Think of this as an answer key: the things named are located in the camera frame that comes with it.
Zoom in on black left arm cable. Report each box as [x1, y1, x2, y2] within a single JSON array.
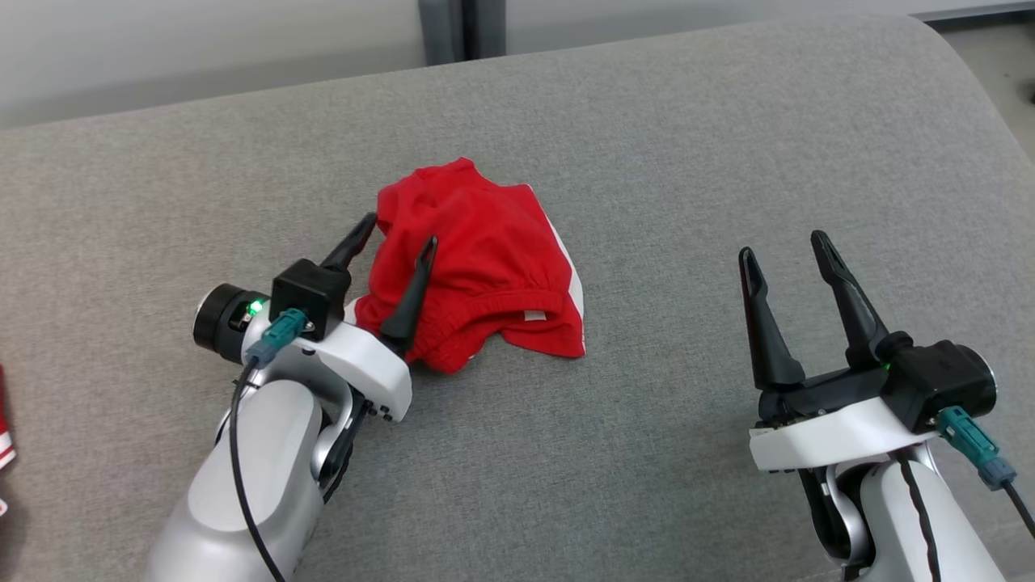
[[229, 309, 310, 582]]

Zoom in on grey metal post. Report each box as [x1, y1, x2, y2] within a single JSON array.
[[418, 0, 507, 65]]

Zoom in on red Bulls basketball jersey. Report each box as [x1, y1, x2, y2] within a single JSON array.
[[0, 364, 17, 518]]

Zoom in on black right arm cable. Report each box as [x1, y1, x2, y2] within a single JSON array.
[[938, 407, 1035, 541]]

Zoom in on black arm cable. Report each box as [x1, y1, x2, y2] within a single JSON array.
[[229, 309, 310, 582], [938, 407, 1035, 541]]

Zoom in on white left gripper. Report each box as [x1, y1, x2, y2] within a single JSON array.
[[192, 212, 438, 423]]

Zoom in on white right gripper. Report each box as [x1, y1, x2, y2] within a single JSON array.
[[738, 230, 943, 474]]

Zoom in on red shorts with white stripe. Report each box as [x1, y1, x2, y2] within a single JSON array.
[[348, 157, 586, 374]]

